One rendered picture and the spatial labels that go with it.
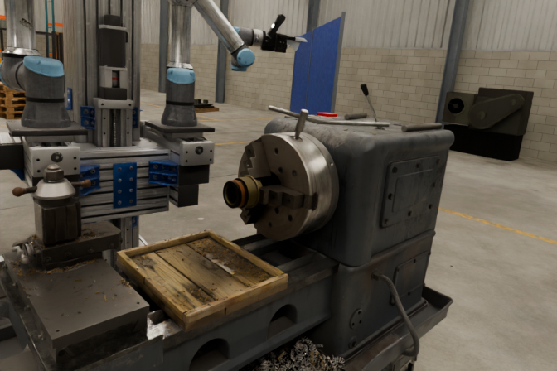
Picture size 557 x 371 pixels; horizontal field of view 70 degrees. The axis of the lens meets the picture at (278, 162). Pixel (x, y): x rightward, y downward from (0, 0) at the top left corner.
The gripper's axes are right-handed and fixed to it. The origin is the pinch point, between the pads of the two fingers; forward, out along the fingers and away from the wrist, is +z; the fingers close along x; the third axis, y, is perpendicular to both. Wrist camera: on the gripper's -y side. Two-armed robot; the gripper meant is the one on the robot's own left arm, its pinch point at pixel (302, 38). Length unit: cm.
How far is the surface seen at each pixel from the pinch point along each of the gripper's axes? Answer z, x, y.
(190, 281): -56, 104, 56
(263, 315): -37, 109, 64
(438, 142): 29, 75, 26
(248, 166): -39, 84, 33
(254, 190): -39, 93, 36
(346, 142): -12, 87, 23
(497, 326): 138, 38, 154
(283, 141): -31, 87, 24
